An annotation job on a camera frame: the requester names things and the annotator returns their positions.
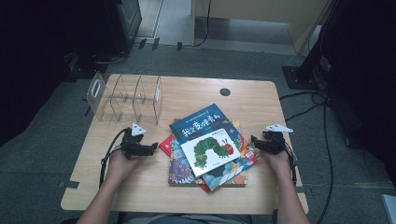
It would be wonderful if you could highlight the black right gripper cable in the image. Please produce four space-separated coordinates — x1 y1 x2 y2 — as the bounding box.
279 139 299 188

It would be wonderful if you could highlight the light wooden cabinet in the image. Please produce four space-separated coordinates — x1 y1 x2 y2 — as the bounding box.
191 0 332 54

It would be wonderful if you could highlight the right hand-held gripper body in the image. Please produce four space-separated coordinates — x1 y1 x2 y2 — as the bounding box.
262 123 294 156

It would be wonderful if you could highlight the person's left hand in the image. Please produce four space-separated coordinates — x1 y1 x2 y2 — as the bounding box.
105 149 141 186

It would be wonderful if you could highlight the black hanging cable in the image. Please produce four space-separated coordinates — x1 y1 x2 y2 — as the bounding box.
191 0 213 49

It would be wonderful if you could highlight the grey floor tape strip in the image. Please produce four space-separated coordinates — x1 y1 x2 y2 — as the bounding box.
57 179 81 189

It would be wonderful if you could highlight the light blue animals picture book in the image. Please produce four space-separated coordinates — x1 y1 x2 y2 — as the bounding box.
168 119 248 188

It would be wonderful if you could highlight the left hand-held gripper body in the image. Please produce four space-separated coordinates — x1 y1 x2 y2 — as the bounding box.
120 121 151 161

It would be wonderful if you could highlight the dark blue monster picture book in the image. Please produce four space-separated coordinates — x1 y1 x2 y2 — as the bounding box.
169 103 262 192

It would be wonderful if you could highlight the person's right hand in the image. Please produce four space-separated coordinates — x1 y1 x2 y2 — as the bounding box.
262 148 294 178

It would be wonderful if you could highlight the black floor cable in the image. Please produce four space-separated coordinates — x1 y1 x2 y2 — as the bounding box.
315 101 334 224
93 50 130 65
284 101 328 122
278 89 328 102

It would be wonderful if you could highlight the white caterpillar picture book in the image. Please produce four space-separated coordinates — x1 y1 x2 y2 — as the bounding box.
179 127 242 178

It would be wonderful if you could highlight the dark cabinet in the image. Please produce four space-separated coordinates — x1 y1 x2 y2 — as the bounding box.
104 0 143 56

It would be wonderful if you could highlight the clear acrylic book rack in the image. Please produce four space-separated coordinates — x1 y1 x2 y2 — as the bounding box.
86 71 164 126

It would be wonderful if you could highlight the red picture book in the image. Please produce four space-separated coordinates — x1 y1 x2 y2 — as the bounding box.
158 133 219 194

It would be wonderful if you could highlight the black metal stand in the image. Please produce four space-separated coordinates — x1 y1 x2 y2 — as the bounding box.
281 0 347 91

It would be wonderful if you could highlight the white flat object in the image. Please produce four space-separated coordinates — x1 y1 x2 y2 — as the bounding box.
381 193 396 224

